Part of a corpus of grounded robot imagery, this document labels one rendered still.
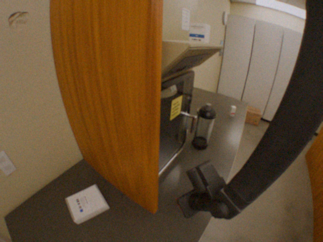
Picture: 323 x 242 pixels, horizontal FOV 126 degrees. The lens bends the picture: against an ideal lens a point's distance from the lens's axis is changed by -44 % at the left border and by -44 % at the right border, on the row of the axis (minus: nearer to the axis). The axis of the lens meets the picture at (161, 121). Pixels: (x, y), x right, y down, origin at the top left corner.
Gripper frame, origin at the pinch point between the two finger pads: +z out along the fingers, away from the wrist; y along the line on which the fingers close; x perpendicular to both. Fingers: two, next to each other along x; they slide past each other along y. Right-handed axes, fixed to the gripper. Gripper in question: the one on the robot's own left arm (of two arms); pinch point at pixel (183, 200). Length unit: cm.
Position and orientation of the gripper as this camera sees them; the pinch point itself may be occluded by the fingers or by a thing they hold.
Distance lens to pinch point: 52.9
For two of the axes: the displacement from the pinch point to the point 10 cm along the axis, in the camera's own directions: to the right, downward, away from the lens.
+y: -8.7, 2.5, -4.2
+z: -2.7, 4.7, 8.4
